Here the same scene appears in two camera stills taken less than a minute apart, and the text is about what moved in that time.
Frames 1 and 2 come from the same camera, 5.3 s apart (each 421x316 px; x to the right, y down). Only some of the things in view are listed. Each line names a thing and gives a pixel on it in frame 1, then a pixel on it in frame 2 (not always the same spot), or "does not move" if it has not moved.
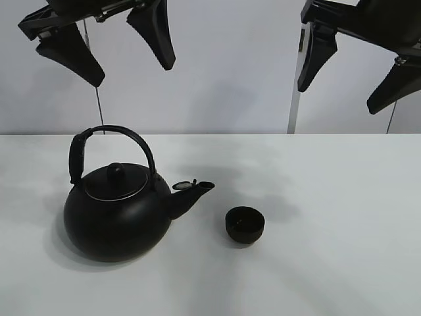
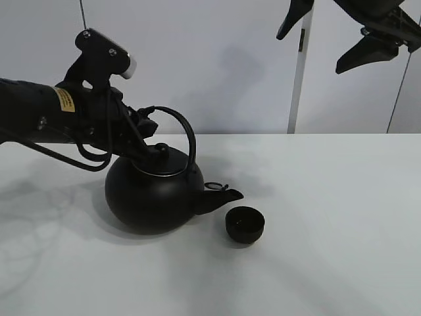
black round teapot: [118, 210] -> [158, 192]
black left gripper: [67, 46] -> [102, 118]
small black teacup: [245, 224] does not move
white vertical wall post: [296, 95] does not move
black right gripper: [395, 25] -> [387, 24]
